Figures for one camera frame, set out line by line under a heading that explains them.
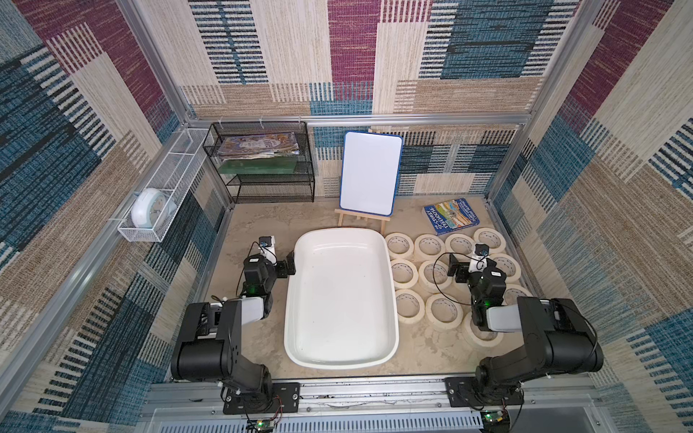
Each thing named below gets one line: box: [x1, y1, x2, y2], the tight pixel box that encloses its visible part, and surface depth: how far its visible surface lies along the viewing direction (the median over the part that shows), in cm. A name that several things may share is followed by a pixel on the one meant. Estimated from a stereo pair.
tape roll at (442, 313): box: [425, 294, 463, 332], surface depth 88 cm
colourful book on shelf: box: [217, 131, 301, 160], surface depth 83 cm
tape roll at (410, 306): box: [395, 289, 426, 324], surface depth 91 cm
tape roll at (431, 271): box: [418, 259, 449, 294], surface depth 98 cm
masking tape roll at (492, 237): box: [472, 227, 507, 254], surface depth 107 cm
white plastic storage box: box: [283, 228, 399, 370], surface depth 93 cm
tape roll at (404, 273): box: [391, 258, 419, 290], surface depth 98 cm
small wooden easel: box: [333, 208, 391, 235], surface depth 108 cm
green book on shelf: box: [218, 156, 297, 176], surface depth 96 cm
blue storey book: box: [424, 197, 481, 237], surface depth 114 cm
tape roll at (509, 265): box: [489, 252, 522, 284], surface depth 99 cm
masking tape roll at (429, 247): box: [413, 233, 448, 262], surface depth 104 cm
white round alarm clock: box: [130, 187, 177, 229], surface depth 64 cm
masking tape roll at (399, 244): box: [385, 231, 415, 259], surface depth 106 cm
